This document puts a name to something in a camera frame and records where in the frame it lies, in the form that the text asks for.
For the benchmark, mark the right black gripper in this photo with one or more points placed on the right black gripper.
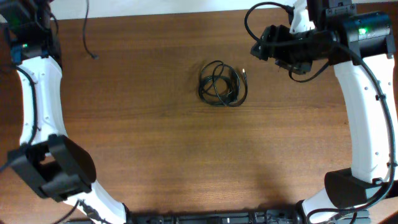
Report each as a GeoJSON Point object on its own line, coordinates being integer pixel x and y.
{"type": "Point", "coordinates": [277, 53]}

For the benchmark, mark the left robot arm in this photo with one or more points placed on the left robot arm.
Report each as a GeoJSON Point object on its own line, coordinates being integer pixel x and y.
{"type": "Point", "coordinates": [47, 160]}

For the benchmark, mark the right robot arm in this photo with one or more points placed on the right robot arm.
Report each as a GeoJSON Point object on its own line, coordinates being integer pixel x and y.
{"type": "Point", "coordinates": [360, 48]}

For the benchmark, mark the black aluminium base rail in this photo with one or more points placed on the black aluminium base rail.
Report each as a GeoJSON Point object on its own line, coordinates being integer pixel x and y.
{"type": "Point", "coordinates": [217, 217]}

